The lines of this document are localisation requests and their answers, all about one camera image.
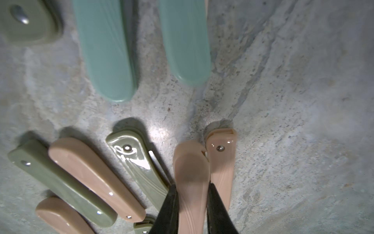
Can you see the pink fruit knife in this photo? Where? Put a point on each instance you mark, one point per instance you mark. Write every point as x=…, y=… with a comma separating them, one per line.
x=79, y=160

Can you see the olive fruit knife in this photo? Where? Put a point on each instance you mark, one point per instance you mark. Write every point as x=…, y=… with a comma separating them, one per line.
x=130, y=148

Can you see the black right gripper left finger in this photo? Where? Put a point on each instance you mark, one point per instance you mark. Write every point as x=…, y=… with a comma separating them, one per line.
x=167, y=220

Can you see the green fruit knife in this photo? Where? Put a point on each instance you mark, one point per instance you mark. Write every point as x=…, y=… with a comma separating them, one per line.
x=102, y=29

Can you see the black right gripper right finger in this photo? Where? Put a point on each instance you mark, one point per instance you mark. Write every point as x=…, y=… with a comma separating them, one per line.
x=218, y=220

